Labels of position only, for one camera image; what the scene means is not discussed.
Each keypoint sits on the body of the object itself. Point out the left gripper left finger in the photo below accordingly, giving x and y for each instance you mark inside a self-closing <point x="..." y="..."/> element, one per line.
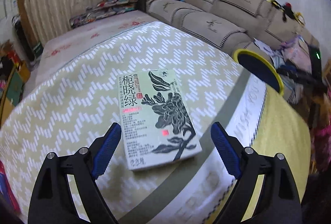
<point x="51" y="199"/>

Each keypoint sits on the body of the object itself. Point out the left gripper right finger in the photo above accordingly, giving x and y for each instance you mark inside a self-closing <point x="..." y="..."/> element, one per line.
<point x="265" y="190"/>

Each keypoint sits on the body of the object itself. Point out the yellow rimmed black trash bin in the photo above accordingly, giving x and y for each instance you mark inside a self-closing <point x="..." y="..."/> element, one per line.
<point x="260" y="67"/>

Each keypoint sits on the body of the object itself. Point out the pink sleeved right forearm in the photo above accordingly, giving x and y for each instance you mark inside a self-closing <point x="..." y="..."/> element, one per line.
<point x="321" y="142"/>

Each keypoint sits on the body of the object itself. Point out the yellow white table cloth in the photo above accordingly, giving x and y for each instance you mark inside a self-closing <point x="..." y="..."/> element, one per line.
<point x="79" y="103"/>

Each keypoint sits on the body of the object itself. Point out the beige sectional sofa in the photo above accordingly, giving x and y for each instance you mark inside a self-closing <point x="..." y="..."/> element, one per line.
<point x="229" y="24"/>

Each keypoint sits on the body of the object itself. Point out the green flower cover book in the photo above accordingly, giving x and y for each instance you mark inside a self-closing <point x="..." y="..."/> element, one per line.
<point x="155" y="123"/>

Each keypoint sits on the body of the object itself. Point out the white floral floor mattress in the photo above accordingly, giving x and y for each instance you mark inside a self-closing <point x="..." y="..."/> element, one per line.
<point x="62" y="49"/>

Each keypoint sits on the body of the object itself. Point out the black tower fan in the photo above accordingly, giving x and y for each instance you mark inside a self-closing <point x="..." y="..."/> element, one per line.
<point x="16" y="22"/>

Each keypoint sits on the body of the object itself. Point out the low shelf with toys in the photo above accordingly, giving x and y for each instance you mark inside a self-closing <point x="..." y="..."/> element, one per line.
<point x="104" y="9"/>

